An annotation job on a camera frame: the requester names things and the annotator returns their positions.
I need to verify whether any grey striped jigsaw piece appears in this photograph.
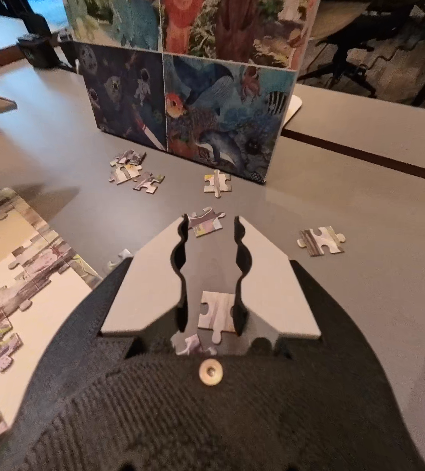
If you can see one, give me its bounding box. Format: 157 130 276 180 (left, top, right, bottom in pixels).
297 225 346 257

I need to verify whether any purple yellow jigsaw piece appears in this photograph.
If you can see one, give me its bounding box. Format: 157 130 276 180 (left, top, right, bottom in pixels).
188 206 226 238

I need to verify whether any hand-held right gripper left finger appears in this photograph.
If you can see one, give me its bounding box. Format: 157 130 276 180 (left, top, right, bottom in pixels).
100 214 190 337

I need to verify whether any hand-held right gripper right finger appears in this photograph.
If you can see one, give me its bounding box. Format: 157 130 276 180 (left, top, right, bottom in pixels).
234 216 322 343

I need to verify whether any illustrated puzzle box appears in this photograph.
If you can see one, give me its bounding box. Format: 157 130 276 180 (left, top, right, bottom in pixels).
64 0 321 185

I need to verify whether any partly assembled jigsaw puzzle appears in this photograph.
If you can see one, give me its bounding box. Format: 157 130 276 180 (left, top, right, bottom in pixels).
0 188 103 471

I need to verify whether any pale board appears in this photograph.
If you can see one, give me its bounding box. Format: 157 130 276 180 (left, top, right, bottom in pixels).
282 94 303 129

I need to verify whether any black container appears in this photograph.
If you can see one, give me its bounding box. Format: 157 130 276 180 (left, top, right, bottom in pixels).
16 34 60 69

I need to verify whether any black office chair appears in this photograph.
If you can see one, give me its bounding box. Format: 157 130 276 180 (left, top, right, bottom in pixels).
301 0 419 98

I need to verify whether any purple white jigsaw piece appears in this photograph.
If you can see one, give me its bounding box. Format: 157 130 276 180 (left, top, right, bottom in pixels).
171 333 217 357

